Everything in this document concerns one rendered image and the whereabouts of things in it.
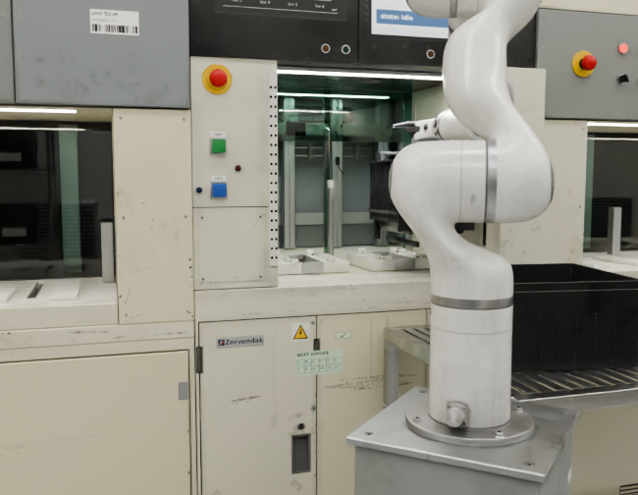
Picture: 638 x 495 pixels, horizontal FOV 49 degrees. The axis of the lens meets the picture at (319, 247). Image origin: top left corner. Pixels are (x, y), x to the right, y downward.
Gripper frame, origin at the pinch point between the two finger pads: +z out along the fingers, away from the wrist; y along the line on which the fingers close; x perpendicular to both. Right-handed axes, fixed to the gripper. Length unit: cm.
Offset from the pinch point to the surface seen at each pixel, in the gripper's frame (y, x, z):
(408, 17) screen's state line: -8.6, 26.6, -10.0
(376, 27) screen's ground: -17.0, 23.5, -10.0
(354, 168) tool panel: 9, -8, 80
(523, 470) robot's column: -29, -49, -96
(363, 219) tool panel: 13, -28, 79
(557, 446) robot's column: -20, -49, -91
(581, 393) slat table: -2, -49, -71
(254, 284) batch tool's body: -47, -37, -9
